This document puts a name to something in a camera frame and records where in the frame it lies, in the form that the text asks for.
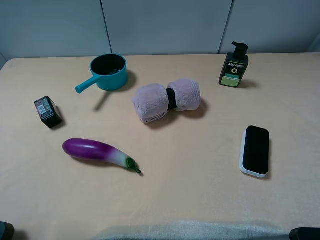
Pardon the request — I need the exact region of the black and white eraser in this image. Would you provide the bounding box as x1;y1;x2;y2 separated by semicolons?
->
239;125;270;179

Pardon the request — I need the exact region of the black robot base right corner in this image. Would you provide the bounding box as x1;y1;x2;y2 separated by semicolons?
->
289;227;320;240

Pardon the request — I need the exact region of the black robot base left corner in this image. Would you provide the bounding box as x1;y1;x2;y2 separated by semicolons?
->
0;221;15;240

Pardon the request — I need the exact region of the rolled pink towel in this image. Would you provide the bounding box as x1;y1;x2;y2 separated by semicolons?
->
132;79;202;124

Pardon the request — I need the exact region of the purple toy eggplant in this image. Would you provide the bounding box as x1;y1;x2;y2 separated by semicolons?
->
62;138;142;174

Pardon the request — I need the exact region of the black pump soap bottle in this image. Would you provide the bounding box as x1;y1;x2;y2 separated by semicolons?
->
219;41;249;88

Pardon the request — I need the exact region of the small black box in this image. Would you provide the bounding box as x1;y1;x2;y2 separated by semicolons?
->
34;96;63;129

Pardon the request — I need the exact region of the teal saucepan with handle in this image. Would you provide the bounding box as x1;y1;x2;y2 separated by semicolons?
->
75;54;128;94

